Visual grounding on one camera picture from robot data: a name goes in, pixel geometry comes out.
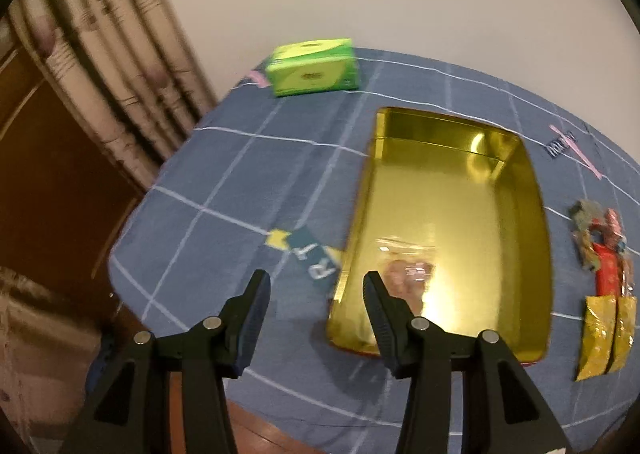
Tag yellow snack packet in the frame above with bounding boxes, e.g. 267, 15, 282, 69
606, 296, 637, 373
576, 295, 617, 382

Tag clear bag fried dough twists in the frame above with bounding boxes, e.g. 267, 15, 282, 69
618, 255, 634, 297

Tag red snack packet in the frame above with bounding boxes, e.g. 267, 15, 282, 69
593, 243, 620, 297

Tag gold toffee tin box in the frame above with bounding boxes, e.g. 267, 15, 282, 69
326, 107, 553, 364

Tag pink red candy bar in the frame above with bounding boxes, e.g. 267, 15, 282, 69
603, 208, 626, 252

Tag dark seaweed snack bar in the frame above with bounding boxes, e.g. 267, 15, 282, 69
570, 199, 603, 272

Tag brown wooden door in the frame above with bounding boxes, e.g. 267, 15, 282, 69
1, 18, 140, 319

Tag blue checked tablecloth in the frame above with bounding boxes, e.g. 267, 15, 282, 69
108, 48, 639, 453

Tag green tissue pack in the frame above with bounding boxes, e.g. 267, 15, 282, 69
265, 38, 360, 97

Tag beige patterned curtain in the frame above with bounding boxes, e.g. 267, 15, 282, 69
9, 0, 216, 188

